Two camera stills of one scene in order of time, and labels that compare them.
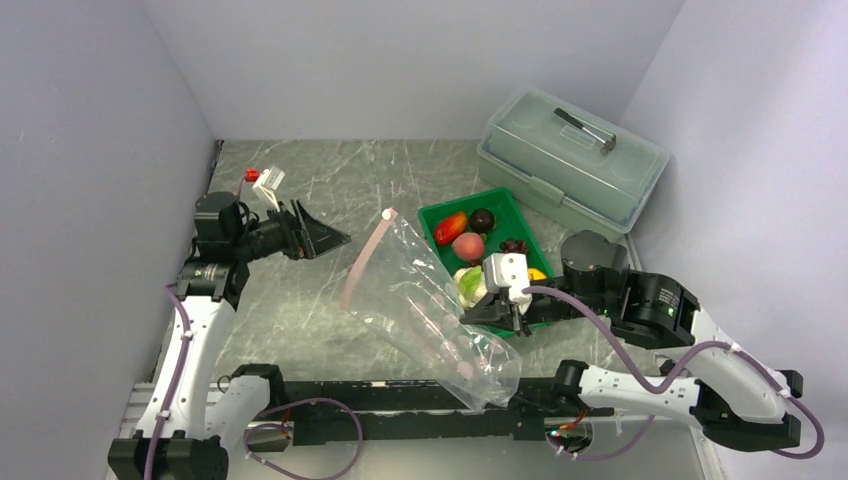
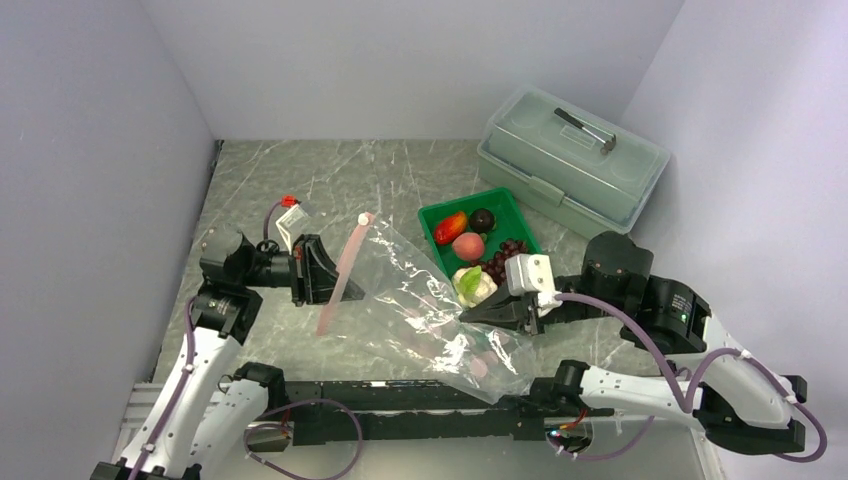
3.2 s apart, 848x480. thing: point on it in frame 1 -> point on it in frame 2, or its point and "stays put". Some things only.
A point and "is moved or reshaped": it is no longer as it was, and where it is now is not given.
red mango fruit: [449, 228] stays put
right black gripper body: [548, 307] stays put
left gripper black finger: [316, 237] -> [314, 273]
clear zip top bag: [400, 293] is moved or reshaped
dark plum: [481, 220] stays put
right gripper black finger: [494, 309] stays put
